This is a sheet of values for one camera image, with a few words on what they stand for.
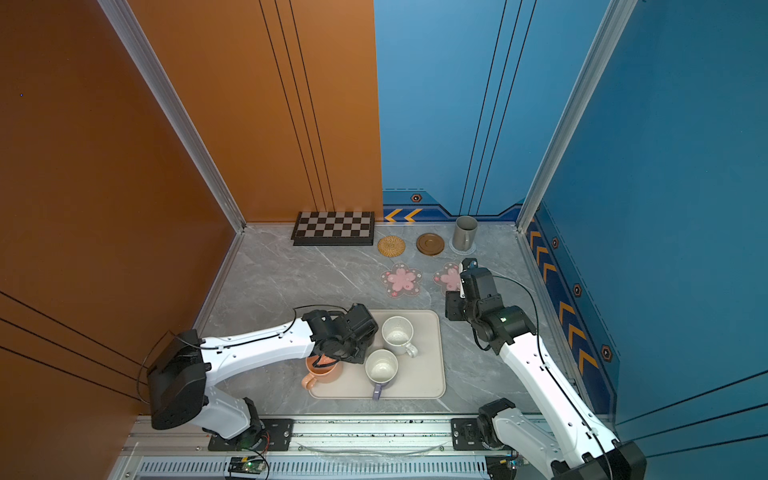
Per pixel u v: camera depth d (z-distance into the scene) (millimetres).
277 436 737
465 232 1048
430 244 1134
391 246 1148
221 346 457
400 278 1033
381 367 841
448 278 1037
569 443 386
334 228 1157
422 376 816
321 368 669
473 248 1120
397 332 892
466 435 725
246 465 708
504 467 707
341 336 591
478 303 553
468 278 575
